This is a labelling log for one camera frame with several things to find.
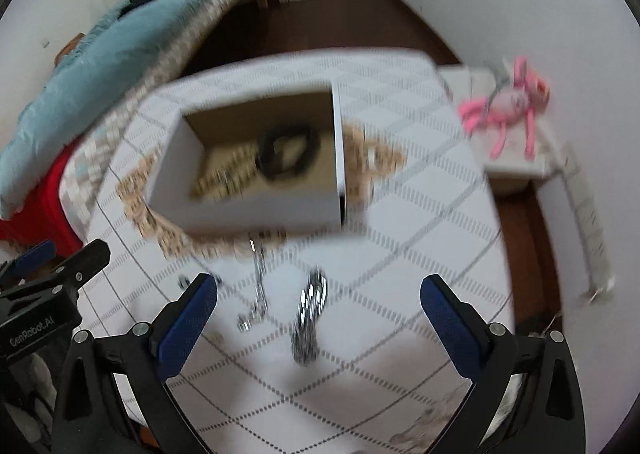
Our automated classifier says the thin silver pendant necklace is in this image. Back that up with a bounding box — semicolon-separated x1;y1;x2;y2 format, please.
235;238;269;334

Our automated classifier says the silver chain necklace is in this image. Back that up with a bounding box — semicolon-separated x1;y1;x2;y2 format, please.
290;268;329;368

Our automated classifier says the wooden bead bracelet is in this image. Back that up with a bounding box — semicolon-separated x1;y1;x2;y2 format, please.
192;143;262;199

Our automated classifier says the black bracelet band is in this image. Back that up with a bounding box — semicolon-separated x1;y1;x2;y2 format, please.
255;125;321;182

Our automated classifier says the white cardboard box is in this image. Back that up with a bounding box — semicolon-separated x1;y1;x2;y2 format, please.
144;82;346;237

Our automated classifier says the red bed sheet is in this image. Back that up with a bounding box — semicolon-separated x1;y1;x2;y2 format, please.
0;139;82;258

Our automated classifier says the patterned white tablecloth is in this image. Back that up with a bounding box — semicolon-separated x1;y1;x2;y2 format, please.
79;48;513;453

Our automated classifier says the white power strip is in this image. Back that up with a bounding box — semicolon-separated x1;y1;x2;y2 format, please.
560;142;616;304

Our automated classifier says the teal blue quilt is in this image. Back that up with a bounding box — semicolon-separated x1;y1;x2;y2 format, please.
1;0;234;220

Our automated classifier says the white cloth covered box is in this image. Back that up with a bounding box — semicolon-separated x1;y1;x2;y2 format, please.
439;60;560;194

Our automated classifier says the brown plush toy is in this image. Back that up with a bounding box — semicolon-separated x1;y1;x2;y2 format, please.
54;32;85;67

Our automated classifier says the pink panther plush toy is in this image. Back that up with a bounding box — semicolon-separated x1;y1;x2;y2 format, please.
458;56;550;161

